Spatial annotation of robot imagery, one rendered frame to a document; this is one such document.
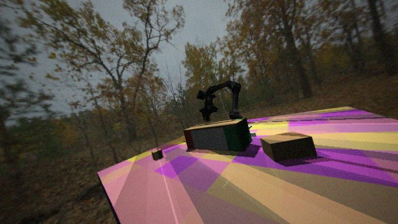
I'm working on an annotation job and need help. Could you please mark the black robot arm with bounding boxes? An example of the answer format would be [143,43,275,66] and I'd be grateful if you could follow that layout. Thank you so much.
[197,80,243,120]

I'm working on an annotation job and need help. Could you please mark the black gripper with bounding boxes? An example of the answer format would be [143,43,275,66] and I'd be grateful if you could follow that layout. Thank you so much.
[199,101,217,120]

